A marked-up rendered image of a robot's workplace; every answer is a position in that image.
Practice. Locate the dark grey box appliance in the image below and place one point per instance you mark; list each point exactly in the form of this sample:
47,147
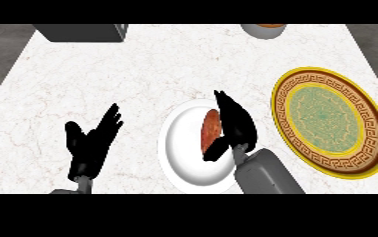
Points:
82,31

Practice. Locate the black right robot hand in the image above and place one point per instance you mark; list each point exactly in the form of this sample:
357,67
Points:
237,122

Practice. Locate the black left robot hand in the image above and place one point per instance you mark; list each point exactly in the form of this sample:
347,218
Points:
90,144

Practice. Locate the orange sweet potato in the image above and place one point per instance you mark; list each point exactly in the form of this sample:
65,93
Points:
211,130

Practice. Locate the yellow green patterned plate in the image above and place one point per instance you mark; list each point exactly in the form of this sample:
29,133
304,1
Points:
321,121

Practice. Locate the white plate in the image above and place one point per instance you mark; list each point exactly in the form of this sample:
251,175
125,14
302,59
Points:
189,154

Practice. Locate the grey pot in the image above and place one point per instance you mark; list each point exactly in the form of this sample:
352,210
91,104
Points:
262,31

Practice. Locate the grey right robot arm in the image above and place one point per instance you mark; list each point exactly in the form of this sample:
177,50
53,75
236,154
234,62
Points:
262,172

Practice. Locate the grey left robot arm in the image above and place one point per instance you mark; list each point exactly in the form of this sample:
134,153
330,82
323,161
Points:
78,185

